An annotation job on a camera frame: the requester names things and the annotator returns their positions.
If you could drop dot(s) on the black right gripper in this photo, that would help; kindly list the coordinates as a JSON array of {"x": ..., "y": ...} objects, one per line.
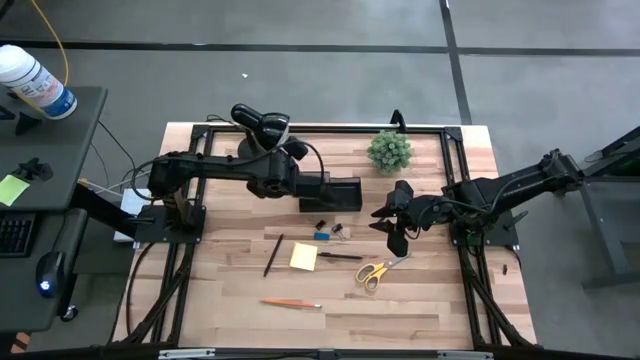
[{"x": 425, "y": 212}]

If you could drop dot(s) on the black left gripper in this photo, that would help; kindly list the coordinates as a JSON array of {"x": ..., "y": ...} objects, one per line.
[{"x": 295, "y": 182}]

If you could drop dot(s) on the large black binder clip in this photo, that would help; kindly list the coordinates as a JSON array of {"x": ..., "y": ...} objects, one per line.
[{"x": 337, "y": 228}]

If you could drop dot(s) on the blue eraser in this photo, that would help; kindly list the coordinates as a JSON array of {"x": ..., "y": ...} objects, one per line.
[{"x": 322, "y": 236}]

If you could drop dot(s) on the black pen with clip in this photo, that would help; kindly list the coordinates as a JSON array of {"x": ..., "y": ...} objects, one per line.
[{"x": 340, "y": 256}]

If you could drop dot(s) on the yellow sticky note pad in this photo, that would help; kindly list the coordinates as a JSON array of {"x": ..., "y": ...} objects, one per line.
[{"x": 304, "y": 257}]

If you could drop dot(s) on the dark grey matte pen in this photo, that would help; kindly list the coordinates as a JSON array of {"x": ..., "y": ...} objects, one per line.
[{"x": 273, "y": 255}]

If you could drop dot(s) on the orange pencil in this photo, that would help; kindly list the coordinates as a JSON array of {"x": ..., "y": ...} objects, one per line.
[{"x": 290, "y": 303}]

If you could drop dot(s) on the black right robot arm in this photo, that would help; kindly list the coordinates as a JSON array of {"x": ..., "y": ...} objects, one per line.
[{"x": 520, "y": 182}]

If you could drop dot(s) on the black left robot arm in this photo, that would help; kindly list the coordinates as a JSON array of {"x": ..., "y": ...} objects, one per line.
[{"x": 220, "y": 167}]

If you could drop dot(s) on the black mesh desk organizer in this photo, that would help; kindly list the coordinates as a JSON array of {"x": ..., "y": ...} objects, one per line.
[{"x": 345, "y": 195}]

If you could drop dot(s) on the black desk lamp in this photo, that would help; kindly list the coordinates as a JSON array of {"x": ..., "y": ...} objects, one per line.
[{"x": 265, "y": 127}]

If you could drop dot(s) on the green plant in patterned pot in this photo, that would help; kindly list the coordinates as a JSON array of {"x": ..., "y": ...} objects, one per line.
[{"x": 390, "y": 151}]

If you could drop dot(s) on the white power box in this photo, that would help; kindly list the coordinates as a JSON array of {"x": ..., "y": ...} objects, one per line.
[{"x": 131, "y": 200}]

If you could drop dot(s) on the black equipment stand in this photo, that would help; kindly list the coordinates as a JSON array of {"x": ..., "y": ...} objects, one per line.
[{"x": 607, "y": 235}]

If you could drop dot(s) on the black side desk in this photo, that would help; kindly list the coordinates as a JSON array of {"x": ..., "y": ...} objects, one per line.
[{"x": 50, "y": 150}]

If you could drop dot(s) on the black computer mouse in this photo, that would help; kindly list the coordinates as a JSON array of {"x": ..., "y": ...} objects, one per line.
[{"x": 50, "y": 272}]

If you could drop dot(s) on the black caster wheel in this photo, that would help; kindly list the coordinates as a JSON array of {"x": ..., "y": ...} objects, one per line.
[{"x": 69, "y": 313}]

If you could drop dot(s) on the black plastic clip part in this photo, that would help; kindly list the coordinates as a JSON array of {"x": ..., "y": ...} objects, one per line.
[{"x": 32, "y": 170}]

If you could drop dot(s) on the white wipes canister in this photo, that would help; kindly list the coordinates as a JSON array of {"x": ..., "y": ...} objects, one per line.
[{"x": 35, "y": 82}]

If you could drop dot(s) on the green sticky note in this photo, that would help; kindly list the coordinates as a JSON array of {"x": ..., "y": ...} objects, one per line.
[{"x": 11, "y": 190}]

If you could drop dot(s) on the black keyboard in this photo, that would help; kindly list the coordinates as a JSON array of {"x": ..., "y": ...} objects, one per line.
[{"x": 15, "y": 235}]

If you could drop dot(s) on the black aluminium table frame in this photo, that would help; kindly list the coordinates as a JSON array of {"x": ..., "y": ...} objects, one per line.
[{"x": 325, "y": 129}]

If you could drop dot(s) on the black clamp mount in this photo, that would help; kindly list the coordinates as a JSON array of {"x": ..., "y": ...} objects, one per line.
[{"x": 398, "y": 122}]

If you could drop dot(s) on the grey camera box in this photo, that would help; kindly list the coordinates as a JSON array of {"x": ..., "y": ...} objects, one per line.
[{"x": 326, "y": 355}]

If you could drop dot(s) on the silver metal bracket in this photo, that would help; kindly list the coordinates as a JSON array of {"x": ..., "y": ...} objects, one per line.
[
  {"x": 185, "y": 354},
  {"x": 465, "y": 355}
]

